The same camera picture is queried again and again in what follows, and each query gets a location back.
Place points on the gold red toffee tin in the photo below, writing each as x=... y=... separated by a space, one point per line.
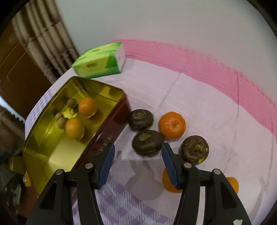
x=47 y=147

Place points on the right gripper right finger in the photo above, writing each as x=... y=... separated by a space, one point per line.
x=222 y=204

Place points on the beige patterned curtain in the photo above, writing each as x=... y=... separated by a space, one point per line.
x=42 y=33

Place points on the brown longan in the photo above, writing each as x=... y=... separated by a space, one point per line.
x=58 y=116
x=72 y=103
x=61 y=123

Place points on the brown wooden door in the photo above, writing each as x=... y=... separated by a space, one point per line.
x=22 y=82

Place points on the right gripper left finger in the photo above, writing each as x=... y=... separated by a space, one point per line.
x=54 y=205

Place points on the yellow orange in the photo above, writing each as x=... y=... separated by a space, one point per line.
x=234 y=183
x=74 y=128
x=87 y=107

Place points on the orange tangerine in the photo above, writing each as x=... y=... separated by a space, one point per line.
x=167 y=183
x=172 y=125

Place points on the pink purple checkered tablecloth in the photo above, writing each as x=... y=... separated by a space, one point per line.
x=234 y=116

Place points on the green tissue pack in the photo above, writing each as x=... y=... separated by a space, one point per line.
x=100 y=61

